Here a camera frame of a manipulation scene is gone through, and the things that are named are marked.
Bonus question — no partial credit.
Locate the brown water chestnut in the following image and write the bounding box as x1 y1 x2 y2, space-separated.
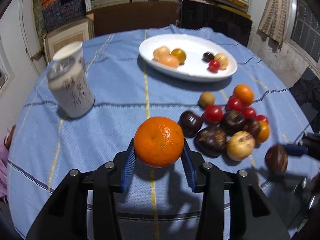
265 144 288 172

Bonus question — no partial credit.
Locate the orange-yellow tomato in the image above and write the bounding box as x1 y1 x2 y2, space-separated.
255 121 270 144

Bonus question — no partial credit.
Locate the large dark water chestnut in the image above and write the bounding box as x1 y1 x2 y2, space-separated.
194 126 227 158

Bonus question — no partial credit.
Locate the pale yellow potato fruit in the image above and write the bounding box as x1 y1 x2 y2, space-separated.
226 131 255 161

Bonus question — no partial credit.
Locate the large orange mandarin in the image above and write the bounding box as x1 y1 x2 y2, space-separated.
133 116 184 167

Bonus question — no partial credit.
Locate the red cherry tomato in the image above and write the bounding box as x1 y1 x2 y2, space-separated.
256 115 269 123
226 96 243 112
242 107 257 118
204 105 223 124

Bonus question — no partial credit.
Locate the blue checked tablecloth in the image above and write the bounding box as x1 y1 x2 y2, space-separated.
8 25 308 239

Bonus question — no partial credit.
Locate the dark purple plum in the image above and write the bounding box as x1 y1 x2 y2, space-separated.
178 111 203 138

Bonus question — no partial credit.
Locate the small orange mandarin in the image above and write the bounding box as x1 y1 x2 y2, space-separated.
233 84 254 107

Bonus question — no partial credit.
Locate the tan longan fruit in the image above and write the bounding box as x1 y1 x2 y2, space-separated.
198 91 215 109

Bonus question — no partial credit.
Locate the white oval plate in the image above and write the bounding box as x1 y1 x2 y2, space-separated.
139 34 238 83

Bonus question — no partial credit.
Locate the red tomato on plate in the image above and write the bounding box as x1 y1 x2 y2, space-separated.
208 59 220 73

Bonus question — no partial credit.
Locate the pale speckled fruit on plate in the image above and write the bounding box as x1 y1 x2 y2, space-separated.
214 53 229 70

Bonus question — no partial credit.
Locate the small dark cherry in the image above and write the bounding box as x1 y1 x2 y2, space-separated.
202 52 215 63

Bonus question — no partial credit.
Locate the beige patterned curtain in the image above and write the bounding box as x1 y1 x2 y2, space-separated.
258 0 289 46

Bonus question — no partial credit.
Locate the peach coloured fruit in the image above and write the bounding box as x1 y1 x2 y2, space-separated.
157 55 180 69

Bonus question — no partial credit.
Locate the yellow-orange tomato on plate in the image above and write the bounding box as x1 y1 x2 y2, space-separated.
170 48 187 64

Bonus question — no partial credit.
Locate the white beverage can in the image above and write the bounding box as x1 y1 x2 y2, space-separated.
47 57 94 119

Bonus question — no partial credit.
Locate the white paper cup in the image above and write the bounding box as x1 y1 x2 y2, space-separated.
53 41 87 73

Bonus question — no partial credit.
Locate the black panel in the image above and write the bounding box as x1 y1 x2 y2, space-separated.
180 0 252 46

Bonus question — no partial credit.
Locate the framed wooden picture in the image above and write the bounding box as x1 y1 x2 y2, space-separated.
43 17 94 64

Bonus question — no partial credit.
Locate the dark wooden board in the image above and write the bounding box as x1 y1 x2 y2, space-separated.
86 1 178 36

